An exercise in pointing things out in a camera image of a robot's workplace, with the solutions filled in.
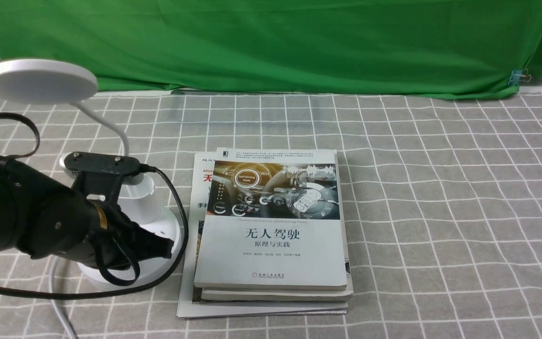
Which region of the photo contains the bottom thin magazine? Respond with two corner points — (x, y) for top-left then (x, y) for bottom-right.
(177, 152), (354, 318)

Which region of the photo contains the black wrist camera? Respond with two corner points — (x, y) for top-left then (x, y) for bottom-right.
(62, 152), (143, 206)

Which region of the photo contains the black camera cable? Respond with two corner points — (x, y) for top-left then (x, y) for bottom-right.
(0, 112), (190, 300)

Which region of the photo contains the white lamp power cord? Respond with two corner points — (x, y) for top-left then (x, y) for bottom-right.
(48, 258), (79, 339)

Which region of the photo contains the middle white book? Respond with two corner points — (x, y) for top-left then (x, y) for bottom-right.
(200, 151), (354, 302)

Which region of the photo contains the white desk lamp with base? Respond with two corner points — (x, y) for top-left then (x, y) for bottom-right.
(0, 59), (189, 292)

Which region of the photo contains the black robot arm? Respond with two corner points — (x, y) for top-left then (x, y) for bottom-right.
(0, 154), (174, 270)

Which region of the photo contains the blue binder clip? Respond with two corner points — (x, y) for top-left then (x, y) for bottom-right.
(508, 69), (533, 87)

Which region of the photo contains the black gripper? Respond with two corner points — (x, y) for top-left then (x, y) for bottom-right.
(82, 200), (175, 270)

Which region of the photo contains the green backdrop cloth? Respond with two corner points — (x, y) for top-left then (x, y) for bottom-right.
(0, 0), (542, 99)

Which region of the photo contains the top self-driving book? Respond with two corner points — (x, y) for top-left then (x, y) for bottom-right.
(194, 147), (348, 291)

